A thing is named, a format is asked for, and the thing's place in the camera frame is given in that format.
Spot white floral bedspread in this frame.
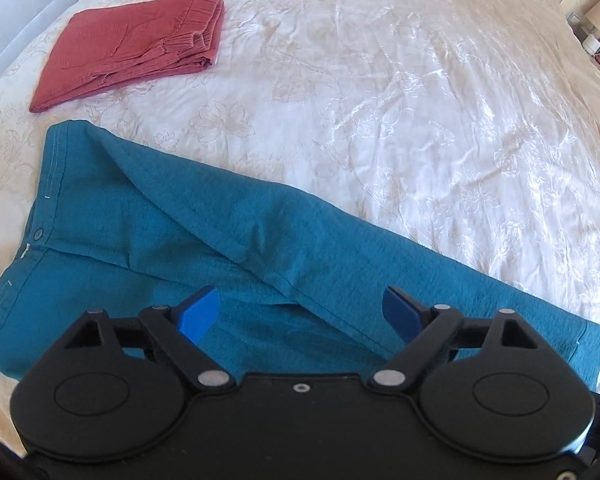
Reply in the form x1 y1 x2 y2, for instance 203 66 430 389
0 0 600 456

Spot folded red pants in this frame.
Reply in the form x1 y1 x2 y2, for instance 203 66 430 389
29 0 224 113

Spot teal blue pants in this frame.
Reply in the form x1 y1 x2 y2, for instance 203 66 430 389
0 122 600 386

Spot white jar on nightstand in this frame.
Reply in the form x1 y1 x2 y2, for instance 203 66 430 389
582 34 600 56

